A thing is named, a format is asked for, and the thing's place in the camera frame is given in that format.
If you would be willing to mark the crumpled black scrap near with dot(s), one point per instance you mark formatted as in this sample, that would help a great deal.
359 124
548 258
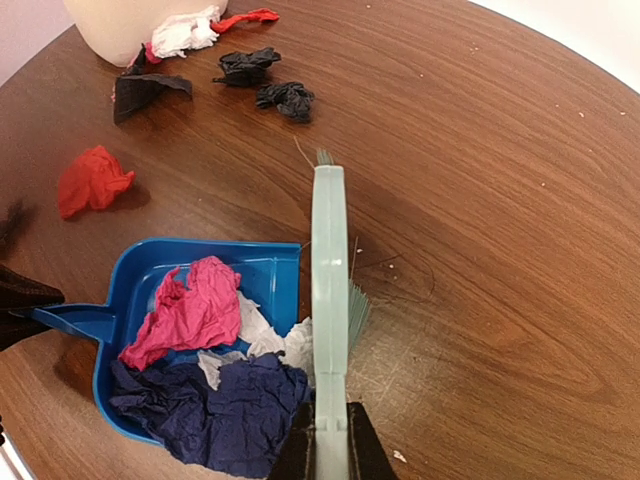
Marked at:
291 99

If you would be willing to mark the red white scrap near bin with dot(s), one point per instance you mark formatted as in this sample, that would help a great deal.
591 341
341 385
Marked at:
179 33

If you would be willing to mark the black scrap strip back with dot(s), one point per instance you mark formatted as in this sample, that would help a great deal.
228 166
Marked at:
135 89

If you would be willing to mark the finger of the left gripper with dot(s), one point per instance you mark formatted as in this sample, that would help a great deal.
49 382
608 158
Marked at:
22 293
14 330

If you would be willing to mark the beige plastic waste bin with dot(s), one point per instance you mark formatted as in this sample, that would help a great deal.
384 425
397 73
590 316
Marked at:
115 29

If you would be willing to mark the mint green hand brush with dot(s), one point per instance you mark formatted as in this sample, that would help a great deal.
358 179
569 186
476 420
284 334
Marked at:
330 312

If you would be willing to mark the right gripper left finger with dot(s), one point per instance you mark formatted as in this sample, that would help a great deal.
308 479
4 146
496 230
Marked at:
296 460

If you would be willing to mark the crumpled black scrap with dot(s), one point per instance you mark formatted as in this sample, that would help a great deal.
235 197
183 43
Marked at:
291 99
247 69

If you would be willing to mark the pink scrap centre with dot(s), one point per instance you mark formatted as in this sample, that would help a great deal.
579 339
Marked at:
200 313

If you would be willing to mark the crumpled black scrap far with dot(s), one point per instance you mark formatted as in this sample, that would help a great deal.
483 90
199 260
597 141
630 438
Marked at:
247 69

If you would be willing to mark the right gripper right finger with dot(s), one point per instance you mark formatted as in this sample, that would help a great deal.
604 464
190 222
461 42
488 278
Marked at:
367 458

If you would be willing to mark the white scrap centre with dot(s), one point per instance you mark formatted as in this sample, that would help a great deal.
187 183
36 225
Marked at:
297 344

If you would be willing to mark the navy scrap front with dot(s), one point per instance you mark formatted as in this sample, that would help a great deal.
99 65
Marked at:
237 428

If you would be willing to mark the red paper scrap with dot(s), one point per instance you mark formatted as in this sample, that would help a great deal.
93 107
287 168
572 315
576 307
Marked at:
92 181

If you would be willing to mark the blue plastic dustpan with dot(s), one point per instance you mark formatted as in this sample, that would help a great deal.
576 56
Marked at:
270 277

